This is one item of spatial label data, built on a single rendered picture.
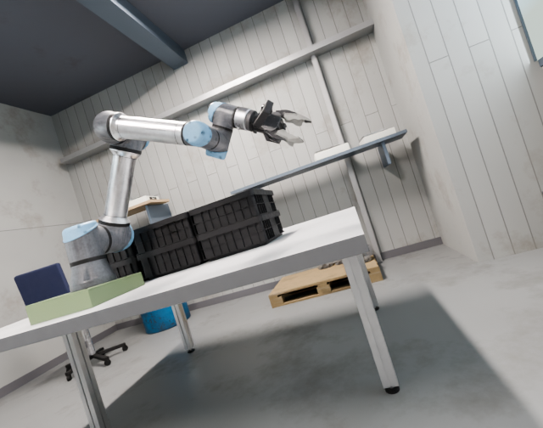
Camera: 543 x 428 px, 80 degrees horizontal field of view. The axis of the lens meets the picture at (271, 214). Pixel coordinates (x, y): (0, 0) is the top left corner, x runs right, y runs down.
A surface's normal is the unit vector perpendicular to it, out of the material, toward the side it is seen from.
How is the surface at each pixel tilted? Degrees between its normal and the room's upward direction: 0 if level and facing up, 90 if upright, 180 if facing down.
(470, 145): 90
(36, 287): 98
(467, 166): 90
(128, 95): 90
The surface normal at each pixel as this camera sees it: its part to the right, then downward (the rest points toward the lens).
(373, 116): -0.24, 0.06
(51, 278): 0.04, 0.11
